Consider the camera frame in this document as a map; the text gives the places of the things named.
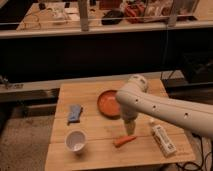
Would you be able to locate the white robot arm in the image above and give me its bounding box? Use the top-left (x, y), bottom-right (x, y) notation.
top-left (116, 74), bottom-right (213, 140)

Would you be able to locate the orange carrot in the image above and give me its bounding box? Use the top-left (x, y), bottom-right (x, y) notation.
top-left (113, 135), bottom-right (136, 148)

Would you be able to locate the orange round plate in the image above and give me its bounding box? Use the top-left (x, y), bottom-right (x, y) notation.
top-left (97, 90), bottom-right (120, 118)

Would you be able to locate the white glue bottle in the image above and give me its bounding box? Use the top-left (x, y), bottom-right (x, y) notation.
top-left (149, 118), bottom-right (177, 157)

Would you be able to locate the blue folded cloth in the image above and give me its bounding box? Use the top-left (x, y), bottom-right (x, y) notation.
top-left (67, 104), bottom-right (83, 124)

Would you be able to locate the white paper cup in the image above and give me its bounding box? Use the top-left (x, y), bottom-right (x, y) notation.
top-left (65, 130), bottom-right (86, 155)

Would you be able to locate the black object on bench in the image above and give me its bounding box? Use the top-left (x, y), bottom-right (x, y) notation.
top-left (101, 10), bottom-right (124, 25)

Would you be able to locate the red tool on bench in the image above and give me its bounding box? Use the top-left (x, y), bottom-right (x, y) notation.
top-left (124, 4), bottom-right (145, 23)

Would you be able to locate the black cable on floor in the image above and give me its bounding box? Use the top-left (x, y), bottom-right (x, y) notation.
top-left (175, 133), bottom-right (213, 171)

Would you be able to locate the grey right metal post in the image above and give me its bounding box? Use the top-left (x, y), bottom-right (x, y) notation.
top-left (167, 0), bottom-right (182, 27)

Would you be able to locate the grey vertical metal post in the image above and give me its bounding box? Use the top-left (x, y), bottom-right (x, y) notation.
top-left (78, 0), bottom-right (89, 31)

